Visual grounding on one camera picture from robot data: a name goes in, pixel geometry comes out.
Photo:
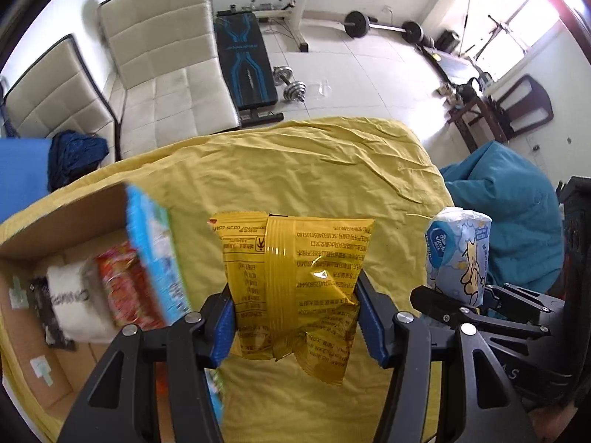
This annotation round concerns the light blue tissue pack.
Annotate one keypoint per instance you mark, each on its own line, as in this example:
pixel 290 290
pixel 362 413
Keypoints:
pixel 457 254

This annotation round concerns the cardboard box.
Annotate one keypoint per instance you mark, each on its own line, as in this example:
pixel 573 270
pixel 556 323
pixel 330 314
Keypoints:
pixel 157 249

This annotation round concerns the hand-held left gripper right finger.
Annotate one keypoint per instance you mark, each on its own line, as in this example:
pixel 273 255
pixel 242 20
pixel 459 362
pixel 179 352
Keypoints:
pixel 371 327

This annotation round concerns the blue foam mat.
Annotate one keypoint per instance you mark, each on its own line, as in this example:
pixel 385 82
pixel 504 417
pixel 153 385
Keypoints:
pixel 23 175

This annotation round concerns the dark low table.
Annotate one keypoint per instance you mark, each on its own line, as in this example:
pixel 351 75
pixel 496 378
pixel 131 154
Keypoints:
pixel 455 67

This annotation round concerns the white padded chair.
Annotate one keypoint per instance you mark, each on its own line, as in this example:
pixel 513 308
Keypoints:
pixel 51 97
pixel 161 55

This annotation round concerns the yellow snack packet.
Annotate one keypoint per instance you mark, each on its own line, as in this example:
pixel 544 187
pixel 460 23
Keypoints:
pixel 291 277

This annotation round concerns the white barbell rack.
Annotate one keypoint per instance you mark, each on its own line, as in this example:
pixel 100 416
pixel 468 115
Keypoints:
pixel 295 14

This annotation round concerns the black metal stand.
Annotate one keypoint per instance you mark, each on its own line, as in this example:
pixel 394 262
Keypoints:
pixel 501 27

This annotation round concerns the short barbell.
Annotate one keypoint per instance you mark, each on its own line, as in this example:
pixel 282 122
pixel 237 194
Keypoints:
pixel 358 23

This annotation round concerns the red snack packet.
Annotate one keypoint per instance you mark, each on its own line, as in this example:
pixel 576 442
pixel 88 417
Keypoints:
pixel 127 281

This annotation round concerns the dark wooden chair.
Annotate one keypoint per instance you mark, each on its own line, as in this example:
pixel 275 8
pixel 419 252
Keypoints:
pixel 526 110

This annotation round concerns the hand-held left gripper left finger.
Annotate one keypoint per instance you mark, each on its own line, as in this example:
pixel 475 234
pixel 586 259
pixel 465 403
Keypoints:
pixel 225 332

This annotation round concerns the clear plastic cup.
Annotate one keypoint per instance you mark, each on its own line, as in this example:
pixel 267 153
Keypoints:
pixel 324 88

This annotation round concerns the white pillow pack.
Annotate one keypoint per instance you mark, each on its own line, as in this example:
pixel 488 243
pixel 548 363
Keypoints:
pixel 76 300

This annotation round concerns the yellow tablecloth table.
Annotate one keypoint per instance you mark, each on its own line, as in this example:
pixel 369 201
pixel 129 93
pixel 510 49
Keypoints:
pixel 286 166

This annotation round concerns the teal bean bag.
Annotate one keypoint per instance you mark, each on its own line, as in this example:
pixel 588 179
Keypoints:
pixel 503 203

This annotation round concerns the chrome dumbbell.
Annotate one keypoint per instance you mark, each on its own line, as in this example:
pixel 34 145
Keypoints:
pixel 294 91
pixel 282 75

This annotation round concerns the black weight bench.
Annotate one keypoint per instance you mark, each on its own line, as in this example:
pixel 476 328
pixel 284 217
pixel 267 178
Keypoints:
pixel 244 64

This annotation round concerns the dark blue knit cloth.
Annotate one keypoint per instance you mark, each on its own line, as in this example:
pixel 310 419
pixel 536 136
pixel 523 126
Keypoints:
pixel 76 159

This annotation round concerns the small black box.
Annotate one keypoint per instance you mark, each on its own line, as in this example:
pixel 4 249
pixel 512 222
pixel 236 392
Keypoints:
pixel 449 41

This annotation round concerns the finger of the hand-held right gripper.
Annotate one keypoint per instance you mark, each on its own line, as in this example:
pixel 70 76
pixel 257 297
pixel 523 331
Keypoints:
pixel 434 307
pixel 521 302

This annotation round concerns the window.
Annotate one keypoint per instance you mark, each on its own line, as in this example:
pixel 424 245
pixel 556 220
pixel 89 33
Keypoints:
pixel 521 4

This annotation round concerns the black snack packet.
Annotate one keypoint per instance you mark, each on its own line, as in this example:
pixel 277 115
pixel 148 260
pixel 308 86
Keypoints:
pixel 44 314

